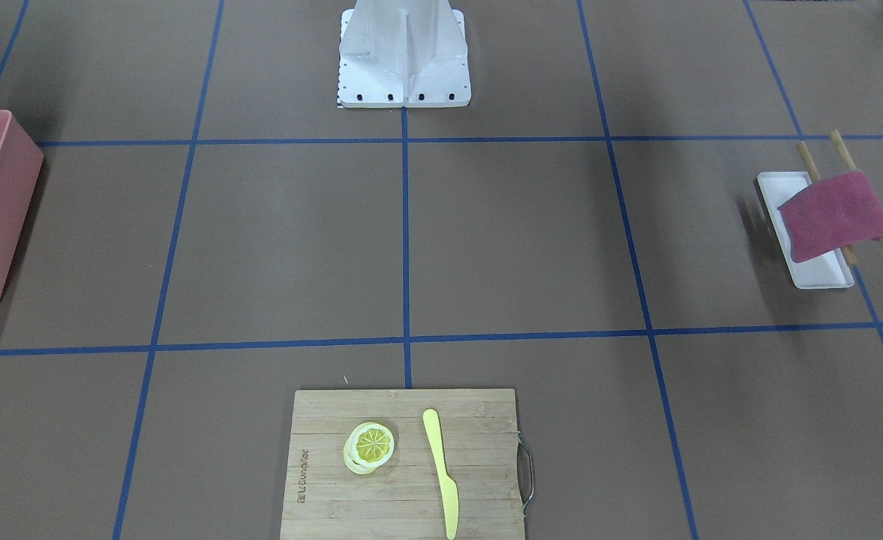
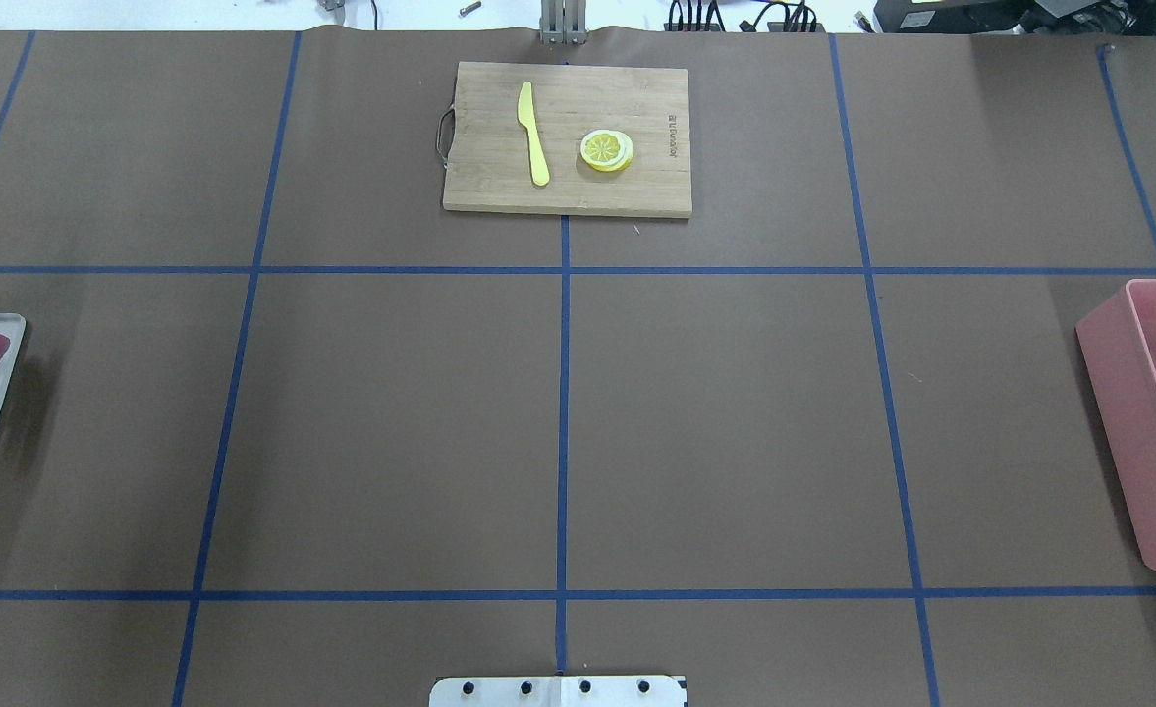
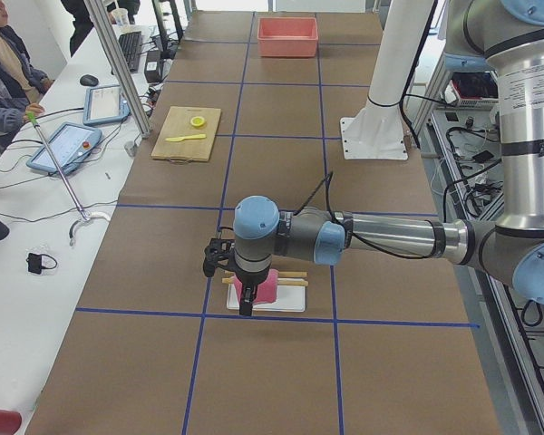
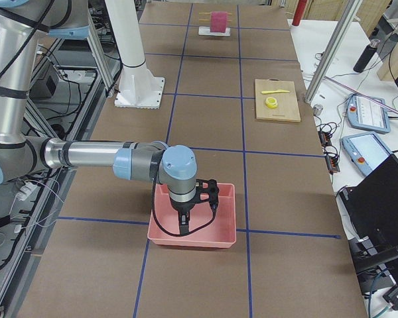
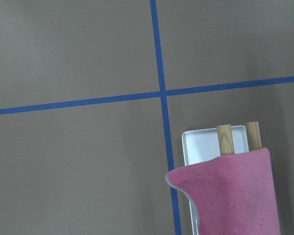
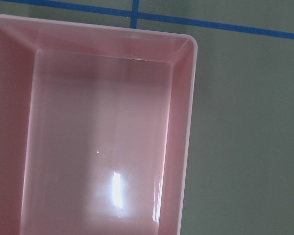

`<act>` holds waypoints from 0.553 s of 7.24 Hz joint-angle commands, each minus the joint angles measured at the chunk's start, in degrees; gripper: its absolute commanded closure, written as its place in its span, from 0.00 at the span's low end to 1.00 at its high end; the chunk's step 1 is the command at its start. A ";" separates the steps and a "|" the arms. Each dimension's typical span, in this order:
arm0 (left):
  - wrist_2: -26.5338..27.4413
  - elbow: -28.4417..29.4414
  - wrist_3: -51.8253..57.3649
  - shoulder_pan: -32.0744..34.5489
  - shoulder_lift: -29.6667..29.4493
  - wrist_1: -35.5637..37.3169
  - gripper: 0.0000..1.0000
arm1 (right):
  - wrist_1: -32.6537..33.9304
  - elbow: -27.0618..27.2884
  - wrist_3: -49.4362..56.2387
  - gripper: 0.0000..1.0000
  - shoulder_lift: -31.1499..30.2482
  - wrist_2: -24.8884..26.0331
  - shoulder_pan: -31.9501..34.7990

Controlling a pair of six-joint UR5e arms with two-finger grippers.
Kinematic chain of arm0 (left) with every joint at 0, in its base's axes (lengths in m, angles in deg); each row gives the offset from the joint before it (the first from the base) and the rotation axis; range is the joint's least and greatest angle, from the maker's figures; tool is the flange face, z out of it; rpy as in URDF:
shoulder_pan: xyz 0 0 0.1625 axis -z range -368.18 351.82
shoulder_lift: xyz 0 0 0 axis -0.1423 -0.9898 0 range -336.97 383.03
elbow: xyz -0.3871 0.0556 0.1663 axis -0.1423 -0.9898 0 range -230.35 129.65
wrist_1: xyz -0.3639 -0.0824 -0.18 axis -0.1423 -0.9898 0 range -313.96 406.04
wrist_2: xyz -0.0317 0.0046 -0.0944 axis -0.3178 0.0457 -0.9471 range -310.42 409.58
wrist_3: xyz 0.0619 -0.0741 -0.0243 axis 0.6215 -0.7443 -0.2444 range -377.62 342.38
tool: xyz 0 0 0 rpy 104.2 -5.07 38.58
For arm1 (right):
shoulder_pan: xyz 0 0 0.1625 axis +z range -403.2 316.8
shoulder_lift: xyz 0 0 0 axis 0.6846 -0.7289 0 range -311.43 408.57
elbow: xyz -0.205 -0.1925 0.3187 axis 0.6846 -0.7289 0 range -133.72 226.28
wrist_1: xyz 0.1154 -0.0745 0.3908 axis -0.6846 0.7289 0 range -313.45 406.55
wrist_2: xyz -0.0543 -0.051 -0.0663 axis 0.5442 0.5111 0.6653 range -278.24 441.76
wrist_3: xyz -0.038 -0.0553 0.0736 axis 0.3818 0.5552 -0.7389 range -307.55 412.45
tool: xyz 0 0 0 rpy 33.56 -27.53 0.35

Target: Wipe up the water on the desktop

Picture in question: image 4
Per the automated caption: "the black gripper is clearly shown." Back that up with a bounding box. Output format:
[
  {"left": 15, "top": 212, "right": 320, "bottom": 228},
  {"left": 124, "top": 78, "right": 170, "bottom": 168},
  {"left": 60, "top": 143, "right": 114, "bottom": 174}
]
[{"left": 170, "top": 199, "right": 196, "bottom": 235}]

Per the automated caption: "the magenta cloth towel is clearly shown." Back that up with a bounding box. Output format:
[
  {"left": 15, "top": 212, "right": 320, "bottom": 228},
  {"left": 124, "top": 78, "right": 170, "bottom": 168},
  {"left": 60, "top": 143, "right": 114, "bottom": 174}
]
[{"left": 210, "top": 11, "right": 228, "bottom": 33}]

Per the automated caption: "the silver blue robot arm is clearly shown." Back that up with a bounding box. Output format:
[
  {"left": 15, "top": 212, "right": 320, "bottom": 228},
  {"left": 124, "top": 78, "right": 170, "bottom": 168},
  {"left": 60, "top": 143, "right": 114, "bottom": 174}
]
[{"left": 0, "top": 1, "right": 200, "bottom": 236}]

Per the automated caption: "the black water bottle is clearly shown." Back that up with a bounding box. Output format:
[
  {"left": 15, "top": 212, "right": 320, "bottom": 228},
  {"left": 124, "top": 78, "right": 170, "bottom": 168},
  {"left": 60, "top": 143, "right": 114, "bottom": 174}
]
[{"left": 353, "top": 38, "right": 381, "bottom": 73}]

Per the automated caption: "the pink plastic bin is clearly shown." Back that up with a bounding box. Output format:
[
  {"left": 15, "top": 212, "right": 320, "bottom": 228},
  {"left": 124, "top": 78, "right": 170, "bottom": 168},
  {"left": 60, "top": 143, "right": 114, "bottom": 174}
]
[{"left": 147, "top": 183, "right": 236, "bottom": 248}]

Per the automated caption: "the yellow lemon slice toy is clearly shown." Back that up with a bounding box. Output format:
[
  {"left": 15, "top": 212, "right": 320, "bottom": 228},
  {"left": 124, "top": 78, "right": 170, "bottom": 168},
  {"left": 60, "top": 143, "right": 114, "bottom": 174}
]
[{"left": 265, "top": 97, "right": 278, "bottom": 109}]

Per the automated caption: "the bamboo cutting board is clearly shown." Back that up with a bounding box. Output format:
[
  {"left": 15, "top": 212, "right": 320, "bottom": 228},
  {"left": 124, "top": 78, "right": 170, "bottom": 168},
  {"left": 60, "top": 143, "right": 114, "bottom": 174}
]
[{"left": 255, "top": 79, "right": 301, "bottom": 123}]

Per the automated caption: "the yellow plastic knife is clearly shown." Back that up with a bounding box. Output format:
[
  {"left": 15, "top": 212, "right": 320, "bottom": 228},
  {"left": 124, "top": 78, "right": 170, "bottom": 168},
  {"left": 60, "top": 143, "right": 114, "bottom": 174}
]
[{"left": 261, "top": 89, "right": 291, "bottom": 95}]

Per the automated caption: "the small metal cylinder weight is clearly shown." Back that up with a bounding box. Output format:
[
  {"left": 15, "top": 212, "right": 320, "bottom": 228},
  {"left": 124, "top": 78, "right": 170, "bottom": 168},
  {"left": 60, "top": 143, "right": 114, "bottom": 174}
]
[{"left": 313, "top": 104, "right": 323, "bottom": 116}]

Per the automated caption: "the white towel rack base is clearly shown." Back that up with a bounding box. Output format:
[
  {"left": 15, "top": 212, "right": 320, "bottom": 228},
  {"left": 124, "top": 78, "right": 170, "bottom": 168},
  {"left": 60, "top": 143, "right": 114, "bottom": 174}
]
[{"left": 198, "top": 26, "right": 231, "bottom": 37}]

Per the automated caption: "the black monitor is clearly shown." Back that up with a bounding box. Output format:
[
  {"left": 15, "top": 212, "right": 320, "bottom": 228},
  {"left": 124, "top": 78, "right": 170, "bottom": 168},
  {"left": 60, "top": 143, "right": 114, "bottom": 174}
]
[{"left": 340, "top": 154, "right": 398, "bottom": 246}]

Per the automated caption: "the blue teach pendant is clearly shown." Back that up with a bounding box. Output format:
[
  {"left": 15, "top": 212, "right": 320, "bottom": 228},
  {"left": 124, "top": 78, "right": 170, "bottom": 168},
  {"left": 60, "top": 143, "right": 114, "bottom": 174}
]
[
  {"left": 347, "top": 95, "right": 391, "bottom": 134},
  {"left": 341, "top": 132, "right": 392, "bottom": 176}
]

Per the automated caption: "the wooden rack rod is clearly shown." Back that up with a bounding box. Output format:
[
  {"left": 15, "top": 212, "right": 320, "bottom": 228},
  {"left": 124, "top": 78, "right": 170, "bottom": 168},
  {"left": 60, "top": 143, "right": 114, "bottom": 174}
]
[
  {"left": 199, "top": 19, "right": 232, "bottom": 23},
  {"left": 199, "top": 11, "right": 233, "bottom": 16}
]

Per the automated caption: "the red bottle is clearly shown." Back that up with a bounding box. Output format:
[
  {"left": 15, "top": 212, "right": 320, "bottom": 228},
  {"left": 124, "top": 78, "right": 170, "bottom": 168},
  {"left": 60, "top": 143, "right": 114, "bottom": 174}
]
[{"left": 292, "top": 0, "right": 308, "bottom": 27}]

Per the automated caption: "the reacher grabber stick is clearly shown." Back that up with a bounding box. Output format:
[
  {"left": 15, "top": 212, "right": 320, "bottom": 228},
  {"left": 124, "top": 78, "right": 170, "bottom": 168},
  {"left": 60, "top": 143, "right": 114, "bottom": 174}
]
[{"left": 324, "top": 76, "right": 398, "bottom": 115}]

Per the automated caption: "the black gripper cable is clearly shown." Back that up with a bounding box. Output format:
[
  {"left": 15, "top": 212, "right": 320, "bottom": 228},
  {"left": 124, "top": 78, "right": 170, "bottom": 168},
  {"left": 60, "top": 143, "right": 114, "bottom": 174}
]
[{"left": 151, "top": 145, "right": 218, "bottom": 238}]

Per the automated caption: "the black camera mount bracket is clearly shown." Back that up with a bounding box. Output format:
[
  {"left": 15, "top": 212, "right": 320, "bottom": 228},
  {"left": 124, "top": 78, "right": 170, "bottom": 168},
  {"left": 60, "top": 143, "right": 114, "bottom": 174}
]
[{"left": 194, "top": 179, "right": 220, "bottom": 213}]

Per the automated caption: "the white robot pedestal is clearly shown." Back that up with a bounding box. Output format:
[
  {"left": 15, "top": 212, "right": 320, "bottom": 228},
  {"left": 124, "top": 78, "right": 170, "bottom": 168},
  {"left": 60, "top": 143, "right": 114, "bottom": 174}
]
[{"left": 105, "top": 0, "right": 165, "bottom": 109}]

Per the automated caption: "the aluminium frame post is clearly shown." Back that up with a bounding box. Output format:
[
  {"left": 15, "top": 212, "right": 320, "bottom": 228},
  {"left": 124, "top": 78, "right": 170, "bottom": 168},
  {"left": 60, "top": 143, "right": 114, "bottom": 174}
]
[{"left": 304, "top": 0, "right": 362, "bottom": 104}]

